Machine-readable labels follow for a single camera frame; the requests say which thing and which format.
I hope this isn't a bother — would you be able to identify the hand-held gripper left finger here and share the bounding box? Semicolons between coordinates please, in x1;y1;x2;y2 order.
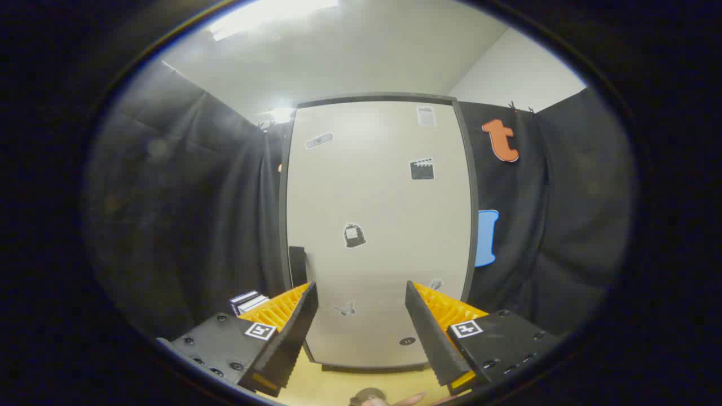
157;282;319;398

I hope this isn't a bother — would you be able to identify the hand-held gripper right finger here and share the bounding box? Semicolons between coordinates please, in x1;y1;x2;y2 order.
404;280;560;396

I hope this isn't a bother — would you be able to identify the white shoe cabinet door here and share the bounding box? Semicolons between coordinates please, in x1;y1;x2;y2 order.
285;100;473;368

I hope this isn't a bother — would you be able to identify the grey shoe cabinet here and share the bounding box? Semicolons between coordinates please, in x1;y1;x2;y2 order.
279;92;481;373

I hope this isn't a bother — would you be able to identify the dark blue book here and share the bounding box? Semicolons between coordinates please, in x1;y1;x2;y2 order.
230;290;261;315

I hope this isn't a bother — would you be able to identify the black backdrop cloth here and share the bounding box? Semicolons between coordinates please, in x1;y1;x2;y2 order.
85;59;635;345

